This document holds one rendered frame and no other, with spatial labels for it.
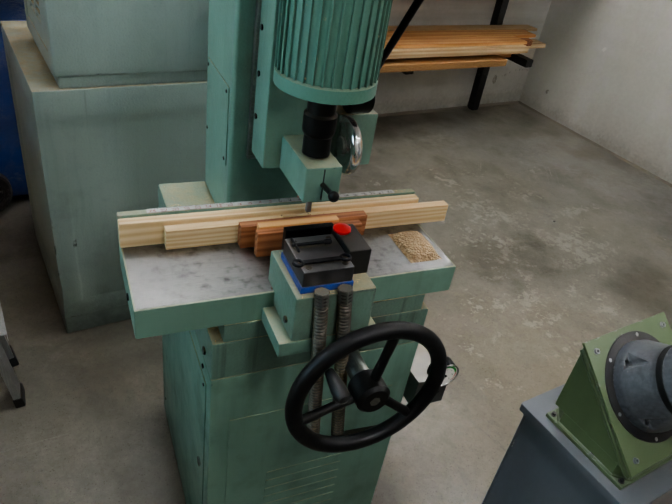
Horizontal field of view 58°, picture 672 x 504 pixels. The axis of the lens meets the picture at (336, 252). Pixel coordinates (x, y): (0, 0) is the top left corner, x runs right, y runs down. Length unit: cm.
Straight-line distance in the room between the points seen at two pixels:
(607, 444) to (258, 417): 71
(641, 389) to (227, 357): 81
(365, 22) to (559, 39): 404
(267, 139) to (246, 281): 28
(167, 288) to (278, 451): 50
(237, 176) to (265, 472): 64
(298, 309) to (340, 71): 37
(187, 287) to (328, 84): 40
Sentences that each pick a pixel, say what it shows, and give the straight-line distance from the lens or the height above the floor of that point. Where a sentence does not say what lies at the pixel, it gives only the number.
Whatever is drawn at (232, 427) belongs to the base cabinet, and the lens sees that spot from 126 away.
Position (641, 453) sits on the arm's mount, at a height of 62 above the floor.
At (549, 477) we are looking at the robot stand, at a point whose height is 43.
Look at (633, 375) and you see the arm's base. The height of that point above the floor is 75.
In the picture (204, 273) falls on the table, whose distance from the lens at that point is 108.
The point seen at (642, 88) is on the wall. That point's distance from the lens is 456.
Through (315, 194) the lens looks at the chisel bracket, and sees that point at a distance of 110.
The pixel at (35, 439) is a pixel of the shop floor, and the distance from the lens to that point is 204.
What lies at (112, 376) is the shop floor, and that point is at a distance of 216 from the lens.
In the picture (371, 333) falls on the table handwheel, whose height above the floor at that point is 95.
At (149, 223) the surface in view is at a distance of 112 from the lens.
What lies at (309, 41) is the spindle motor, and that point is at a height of 129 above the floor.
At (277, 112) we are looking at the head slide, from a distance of 116.
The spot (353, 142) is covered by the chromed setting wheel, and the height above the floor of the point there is 105.
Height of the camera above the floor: 155
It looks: 34 degrees down
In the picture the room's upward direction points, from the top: 10 degrees clockwise
